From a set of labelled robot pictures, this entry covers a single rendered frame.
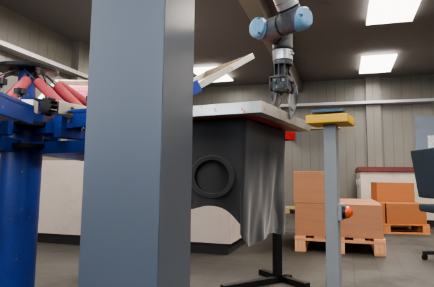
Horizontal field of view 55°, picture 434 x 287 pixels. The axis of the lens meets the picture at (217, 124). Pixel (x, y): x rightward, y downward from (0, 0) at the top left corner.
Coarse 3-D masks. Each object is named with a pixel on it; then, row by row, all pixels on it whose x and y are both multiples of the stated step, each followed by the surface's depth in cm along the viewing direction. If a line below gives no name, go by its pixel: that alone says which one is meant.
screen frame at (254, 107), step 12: (204, 108) 138; (216, 108) 135; (228, 108) 134; (240, 108) 132; (252, 108) 130; (264, 108) 130; (276, 108) 141; (276, 120) 146; (288, 120) 152; (300, 120) 167; (288, 132) 184
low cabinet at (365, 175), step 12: (360, 168) 687; (372, 168) 682; (384, 168) 676; (396, 168) 671; (408, 168) 666; (360, 180) 690; (372, 180) 684; (384, 180) 678; (396, 180) 673; (408, 180) 668; (360, 192) 700; (432, 216) 652
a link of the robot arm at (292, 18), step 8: (280, 0) 136; (288, 0) 135; (296, 0) 137; (280, 8) 137; (288, 8) 136; (296, 8) 136; (304, 8) 136; (280, 16) 139; (288, 16) 137; (296, 16) 136; (304, 16) 136; (312, 16) 139; (280, 24) 141; (288, 24) 138; (296, 24) 137; (304, 24) 136; (280, 32) 143; (288, 32) 141
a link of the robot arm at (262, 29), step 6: (258, 18) 146; (264, 18) 146; (270, 18) 145; (252, 24) 148; (258, 24) 145; (264, 24) 144; (270, 24) 144; (252, 30) 147; (258, 30) 145; (264, 30) 145; (270, 30) 144; (252, 36) 148; (258, 36) 146; (264, 36) 147; (270, 36) 146; (276, 36) 145; (282, 36) 145; (270, 42) 151; (276, 42) 152
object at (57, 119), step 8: (56, 120) 198; (64, 120) 198; (0, 128) 184; (8, 128) 184; (16, 128) 204; (32, 128) 212; (40, 128) 210; (48, 128) 207; (56, 128) 198; (64, 128) 198; (72, 128) 203; (80, 128) 207; (48, 136) 227; (56, 136) 197; (64, 136) 198; (72, 136) 203; (80, 136) 207
